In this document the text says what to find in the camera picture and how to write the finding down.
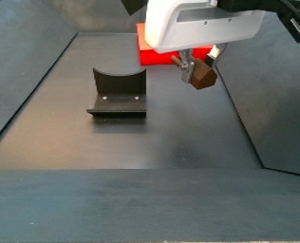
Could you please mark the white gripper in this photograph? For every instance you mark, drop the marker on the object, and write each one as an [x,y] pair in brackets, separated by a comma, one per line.
[182,24]

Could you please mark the brown three prong object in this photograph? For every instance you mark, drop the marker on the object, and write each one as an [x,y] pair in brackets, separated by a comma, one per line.
[204,75]

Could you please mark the black curved fixture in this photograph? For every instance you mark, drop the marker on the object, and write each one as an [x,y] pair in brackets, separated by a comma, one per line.
[121,94]

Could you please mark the red block with holes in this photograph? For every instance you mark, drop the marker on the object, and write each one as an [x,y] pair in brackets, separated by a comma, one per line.
[152,57]

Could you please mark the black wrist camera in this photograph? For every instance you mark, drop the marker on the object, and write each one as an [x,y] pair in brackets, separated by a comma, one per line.
[285,8]

